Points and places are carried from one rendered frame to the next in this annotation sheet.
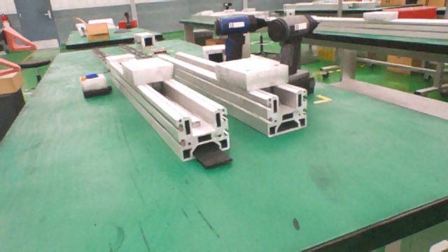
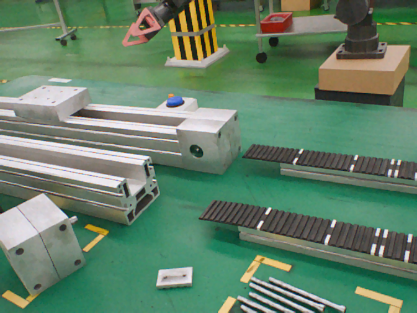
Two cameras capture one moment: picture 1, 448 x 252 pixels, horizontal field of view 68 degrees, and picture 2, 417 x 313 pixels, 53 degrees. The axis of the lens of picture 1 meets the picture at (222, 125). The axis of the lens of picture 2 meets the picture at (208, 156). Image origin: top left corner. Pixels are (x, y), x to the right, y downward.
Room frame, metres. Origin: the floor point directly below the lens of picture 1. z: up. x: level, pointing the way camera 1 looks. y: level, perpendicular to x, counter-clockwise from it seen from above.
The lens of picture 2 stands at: (1.97, -0.03, 1.22)
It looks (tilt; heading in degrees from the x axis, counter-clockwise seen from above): 30 degrees down; 147
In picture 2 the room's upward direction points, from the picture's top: 10 degrees counter-clockwise
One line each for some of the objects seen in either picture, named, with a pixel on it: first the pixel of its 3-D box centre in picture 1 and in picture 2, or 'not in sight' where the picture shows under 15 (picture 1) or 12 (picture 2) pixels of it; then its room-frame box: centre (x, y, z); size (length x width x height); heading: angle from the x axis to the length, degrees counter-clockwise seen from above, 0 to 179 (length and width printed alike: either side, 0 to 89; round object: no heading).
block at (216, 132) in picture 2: (119, 68); (213, 136); (1.33, 0.40, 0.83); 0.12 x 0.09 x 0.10; 114
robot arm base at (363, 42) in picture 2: not in sight; (361, 38); (1.32, 0.93, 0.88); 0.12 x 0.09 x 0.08; 27
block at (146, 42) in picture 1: (144, 41); not in sight; (2.32, 0.48, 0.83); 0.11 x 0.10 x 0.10; 118
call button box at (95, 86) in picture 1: (96, 85); (175, 115); (1.14, 0.43, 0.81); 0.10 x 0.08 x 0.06; 114
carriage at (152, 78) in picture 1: (147, 75); (53, 107); (0.93, 0.20, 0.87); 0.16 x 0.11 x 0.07; 24
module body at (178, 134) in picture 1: (150, 91); (59, 124); (0.93, 0.20, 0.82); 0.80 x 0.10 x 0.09; 24
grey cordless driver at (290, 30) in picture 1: (298, 56); not in sight; (0.93, -0.23, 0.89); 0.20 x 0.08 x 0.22; 129
